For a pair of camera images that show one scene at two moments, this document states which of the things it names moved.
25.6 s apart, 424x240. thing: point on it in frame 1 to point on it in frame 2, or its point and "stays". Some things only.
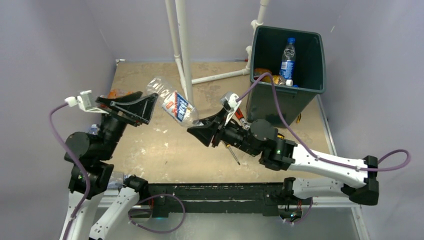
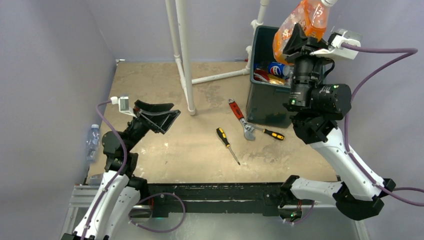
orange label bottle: [116, 93] to [312, 15]
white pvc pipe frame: [180, 56] stays
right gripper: [206, 132] to [313, 44]
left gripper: [134, 113] to [149, 115]
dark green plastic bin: [267, 46] stays
